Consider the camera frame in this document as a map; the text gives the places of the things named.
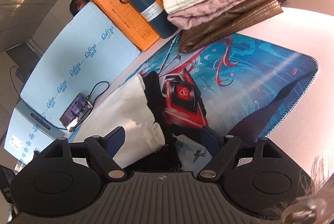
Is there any smartphone playing video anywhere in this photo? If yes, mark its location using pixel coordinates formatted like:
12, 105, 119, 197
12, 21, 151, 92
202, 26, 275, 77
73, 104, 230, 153
59, 93, 93, 132

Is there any dark blue thermos bottle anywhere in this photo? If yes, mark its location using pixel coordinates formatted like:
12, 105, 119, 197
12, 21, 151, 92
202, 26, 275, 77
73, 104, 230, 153
119, 0, 178, 39

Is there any person with dark hair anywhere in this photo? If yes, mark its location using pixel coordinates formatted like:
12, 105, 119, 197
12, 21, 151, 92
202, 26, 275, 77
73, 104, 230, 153
69, 0, 89, 17

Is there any pink knitted sweater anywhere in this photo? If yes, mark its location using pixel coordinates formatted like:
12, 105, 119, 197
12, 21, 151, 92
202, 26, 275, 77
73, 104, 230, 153
168, 0, 246, 30

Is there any black charging cable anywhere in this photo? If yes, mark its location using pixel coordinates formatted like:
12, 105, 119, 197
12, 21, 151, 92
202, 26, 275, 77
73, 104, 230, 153
10, 66, 110, 133

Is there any black power adapter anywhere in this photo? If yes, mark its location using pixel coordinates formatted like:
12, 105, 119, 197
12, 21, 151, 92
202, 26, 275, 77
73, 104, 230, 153
15, 67, 27, 83

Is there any blue anime desk mat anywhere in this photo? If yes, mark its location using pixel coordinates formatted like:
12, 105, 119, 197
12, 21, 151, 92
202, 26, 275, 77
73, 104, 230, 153
137, 34, 318, 145

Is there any orange box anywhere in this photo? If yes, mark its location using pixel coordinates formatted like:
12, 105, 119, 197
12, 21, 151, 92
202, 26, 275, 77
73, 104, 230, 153
92, 0, 162, 51

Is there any large light blue carton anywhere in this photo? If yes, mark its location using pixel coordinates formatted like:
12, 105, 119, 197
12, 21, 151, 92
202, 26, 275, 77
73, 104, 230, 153
20, 2, 140, 127

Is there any white and black t-shirt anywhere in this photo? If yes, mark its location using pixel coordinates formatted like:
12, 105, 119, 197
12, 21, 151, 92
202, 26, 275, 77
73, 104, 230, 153
74, 71, 210, 178

